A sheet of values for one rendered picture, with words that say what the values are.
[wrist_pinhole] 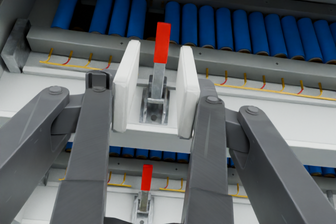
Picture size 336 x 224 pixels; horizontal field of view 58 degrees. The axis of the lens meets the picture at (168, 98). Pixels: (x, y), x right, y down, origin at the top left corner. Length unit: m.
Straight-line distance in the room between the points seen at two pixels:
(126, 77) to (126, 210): 0.32
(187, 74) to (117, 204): 0.31
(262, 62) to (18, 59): 0.25
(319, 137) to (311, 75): 0.07
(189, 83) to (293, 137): 0.19
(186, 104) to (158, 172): 0.29
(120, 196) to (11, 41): 0.25
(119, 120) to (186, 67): 0.05
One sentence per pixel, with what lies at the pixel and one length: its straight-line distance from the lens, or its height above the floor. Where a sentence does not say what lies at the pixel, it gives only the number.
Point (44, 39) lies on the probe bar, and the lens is 0.34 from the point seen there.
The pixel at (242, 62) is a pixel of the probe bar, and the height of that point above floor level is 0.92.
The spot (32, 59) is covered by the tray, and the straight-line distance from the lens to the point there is 0.35.
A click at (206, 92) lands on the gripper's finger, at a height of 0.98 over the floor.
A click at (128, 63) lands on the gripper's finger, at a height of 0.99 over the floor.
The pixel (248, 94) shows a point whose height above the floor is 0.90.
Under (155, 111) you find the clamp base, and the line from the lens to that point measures 0.30.
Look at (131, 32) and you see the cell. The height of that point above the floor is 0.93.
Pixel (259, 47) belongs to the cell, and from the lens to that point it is 0.36.
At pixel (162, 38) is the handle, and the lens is 0.27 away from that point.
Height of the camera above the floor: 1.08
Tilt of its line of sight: 37 degrees down
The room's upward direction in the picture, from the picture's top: 8 degrees clockwise
